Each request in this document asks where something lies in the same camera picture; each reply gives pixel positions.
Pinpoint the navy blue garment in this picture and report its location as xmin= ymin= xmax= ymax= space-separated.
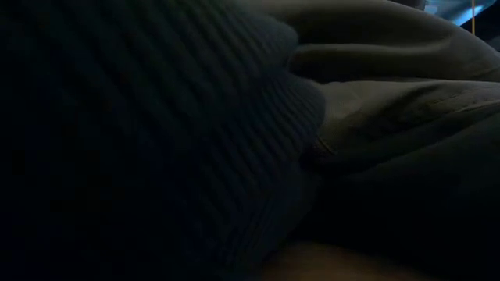
xmin=0 ymin=0 xmax=327 ymax=281

